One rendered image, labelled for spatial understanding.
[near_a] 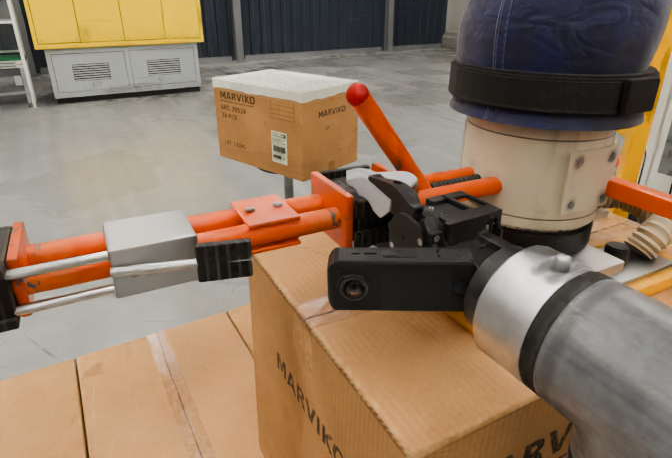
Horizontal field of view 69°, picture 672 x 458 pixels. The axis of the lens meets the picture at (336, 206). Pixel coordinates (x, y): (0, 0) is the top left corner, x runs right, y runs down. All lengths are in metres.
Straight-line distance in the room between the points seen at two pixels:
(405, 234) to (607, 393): 0.19
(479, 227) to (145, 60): 7.49
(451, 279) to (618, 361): 0.13
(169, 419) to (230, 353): 0.23
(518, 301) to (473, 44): 0.33
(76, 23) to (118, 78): 0.85
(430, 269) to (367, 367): 0.16
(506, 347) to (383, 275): 0.10
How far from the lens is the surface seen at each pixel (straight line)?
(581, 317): 0.32
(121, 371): 1.38
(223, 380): 1.28
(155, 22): 7.74
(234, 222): 0.48
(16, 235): 0.46
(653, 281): 0.71
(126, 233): 0.45
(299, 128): 2.13
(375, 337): 0.53
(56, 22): 7.61
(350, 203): 0.46
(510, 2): 0.55
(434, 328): 0.56
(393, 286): 0.38
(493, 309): 0.34
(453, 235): 0.41
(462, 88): 0.59
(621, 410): 0.31
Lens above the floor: 1.40
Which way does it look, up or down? 24 degrees down
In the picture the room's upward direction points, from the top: straight up
